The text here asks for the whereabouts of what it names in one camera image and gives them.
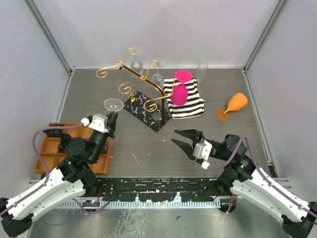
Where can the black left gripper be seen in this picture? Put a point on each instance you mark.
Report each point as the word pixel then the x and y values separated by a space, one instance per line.
pixel 112 123

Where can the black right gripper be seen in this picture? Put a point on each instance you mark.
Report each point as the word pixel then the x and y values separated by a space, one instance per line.
pixel 184 146

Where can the gold wine glass rack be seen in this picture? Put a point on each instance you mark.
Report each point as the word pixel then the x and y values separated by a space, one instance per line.
pixel 151 112

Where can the pink plastic wine glass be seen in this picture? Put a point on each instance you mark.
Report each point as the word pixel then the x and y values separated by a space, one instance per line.
pixel 179 90

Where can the orange plastic wine glass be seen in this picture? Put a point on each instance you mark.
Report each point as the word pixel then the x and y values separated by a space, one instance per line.
pixel 236 103

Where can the clear stemmed wine glass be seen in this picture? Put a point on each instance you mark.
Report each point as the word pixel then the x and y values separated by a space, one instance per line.
pixel 157 77

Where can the tall clear champagne flute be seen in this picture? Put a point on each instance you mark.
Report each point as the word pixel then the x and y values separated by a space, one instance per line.
pixel 201 71

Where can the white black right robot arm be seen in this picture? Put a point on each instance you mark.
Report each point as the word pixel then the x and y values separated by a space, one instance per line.
pixel 242 176

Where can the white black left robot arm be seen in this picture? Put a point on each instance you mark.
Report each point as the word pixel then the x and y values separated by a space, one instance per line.
pixel 71 178

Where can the black white striped cloth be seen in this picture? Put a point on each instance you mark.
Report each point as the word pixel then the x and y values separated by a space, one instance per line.
pixel 194 106

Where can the orange floral rolled tie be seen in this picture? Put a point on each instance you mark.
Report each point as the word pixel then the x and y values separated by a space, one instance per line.
pixel 64 142

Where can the green patterned rolled tie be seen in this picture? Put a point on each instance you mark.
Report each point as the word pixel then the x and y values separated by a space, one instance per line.
pixel 54 131

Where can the orange wooden compartment tray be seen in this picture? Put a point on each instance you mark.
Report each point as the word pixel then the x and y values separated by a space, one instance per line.
pixel 51 154

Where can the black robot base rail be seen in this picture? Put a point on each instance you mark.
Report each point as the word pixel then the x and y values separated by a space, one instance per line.
pixel 159 189

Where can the white slotted cable duct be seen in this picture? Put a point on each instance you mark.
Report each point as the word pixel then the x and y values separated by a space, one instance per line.
pixel 175 204

